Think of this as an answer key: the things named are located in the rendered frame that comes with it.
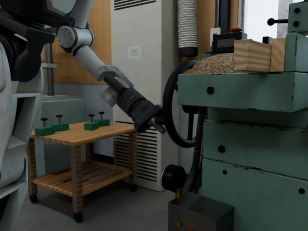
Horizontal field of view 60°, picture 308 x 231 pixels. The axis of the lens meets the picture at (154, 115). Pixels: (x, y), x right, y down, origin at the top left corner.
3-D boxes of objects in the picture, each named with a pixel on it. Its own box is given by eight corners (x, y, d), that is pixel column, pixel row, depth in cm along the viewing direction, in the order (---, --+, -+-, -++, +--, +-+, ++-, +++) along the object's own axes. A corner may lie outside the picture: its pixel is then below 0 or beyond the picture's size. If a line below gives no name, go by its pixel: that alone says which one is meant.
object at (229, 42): (224, 57, 84) (225, 39, 83) (260, 55, 76) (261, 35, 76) (202, 54, 74) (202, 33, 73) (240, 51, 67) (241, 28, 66)
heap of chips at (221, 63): (206, 74, 59) (206, 57, 58) (272, 74, 50) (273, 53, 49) (182, 74, 52) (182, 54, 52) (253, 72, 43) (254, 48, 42)
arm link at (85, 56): (85, 79, 98) (51, 44, 100) (101, 77, 107) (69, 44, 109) (101, 57, 93) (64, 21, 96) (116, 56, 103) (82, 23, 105)
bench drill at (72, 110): (57, 158, 310) (50, 16, 290) (94, 167, 275) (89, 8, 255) (16, 169, 271) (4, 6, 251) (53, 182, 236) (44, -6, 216)
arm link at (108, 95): (123, 118, 99) (106, 101, 105) (143, 99, 100) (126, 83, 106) (110, 104, 89) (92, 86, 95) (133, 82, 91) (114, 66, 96)
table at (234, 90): (250, 93, 104) (251, 77, 103) (346, 96, 84) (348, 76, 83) (141, 102, 59) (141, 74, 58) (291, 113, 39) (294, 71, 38)
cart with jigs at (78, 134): (90, 177, 249) (89, 108, 241) (140, 190, 218) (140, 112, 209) (24, 203, 194) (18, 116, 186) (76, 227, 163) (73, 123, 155)
